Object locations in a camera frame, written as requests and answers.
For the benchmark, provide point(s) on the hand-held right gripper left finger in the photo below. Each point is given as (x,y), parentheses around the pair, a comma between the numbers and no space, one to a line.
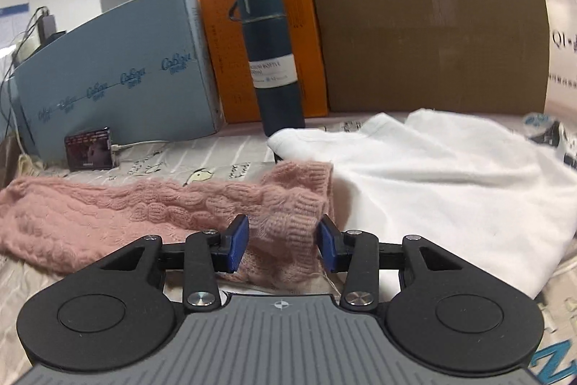
(238,245)

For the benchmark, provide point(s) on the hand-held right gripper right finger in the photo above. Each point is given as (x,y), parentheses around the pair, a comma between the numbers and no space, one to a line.
(325,245)

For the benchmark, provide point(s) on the pink knit sweater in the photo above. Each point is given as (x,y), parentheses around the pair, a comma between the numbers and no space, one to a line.
(135,209)

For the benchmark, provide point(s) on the white garment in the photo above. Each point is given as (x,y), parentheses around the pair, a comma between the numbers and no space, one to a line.
(428,195)

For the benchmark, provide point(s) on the dark blue thermos bottle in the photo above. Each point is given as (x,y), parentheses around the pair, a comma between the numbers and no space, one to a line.
(275,96)

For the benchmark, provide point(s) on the smartphone with lit screen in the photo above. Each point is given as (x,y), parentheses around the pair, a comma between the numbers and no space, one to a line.
(89,149)

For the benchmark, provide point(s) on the orange cardboard box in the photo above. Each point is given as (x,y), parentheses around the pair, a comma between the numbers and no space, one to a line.
(216,51)

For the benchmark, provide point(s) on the large blue carton box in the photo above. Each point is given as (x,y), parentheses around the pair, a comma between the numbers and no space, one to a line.
(121,64)

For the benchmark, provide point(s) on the cream knit garment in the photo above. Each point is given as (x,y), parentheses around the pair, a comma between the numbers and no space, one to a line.
(30,165)

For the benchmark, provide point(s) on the brown cardboard box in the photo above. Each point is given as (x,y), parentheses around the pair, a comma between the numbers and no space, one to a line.
(428,33)

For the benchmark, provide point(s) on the blue printed plastic pack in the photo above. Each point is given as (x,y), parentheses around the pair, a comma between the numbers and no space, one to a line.
(538,122)

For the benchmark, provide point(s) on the black and white item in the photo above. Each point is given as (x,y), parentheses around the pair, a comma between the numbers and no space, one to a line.
(568,146)

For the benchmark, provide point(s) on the grey power adapter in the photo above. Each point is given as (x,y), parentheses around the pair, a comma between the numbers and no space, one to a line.
(46,25)

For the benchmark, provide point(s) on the white printed bag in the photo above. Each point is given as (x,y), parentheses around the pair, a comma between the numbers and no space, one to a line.
(563,51)

